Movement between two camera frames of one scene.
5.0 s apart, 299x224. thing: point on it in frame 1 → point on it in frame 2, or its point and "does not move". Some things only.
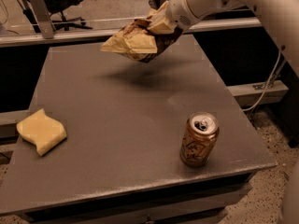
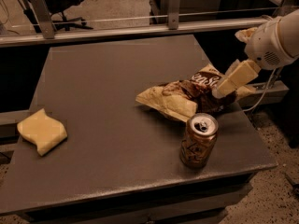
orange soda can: x=199 y=138 does not move
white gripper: x=177 y=10 → x=263 y=46
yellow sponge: x=44 y=132 does not move
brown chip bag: x=138 y=43 → x=188 y=98
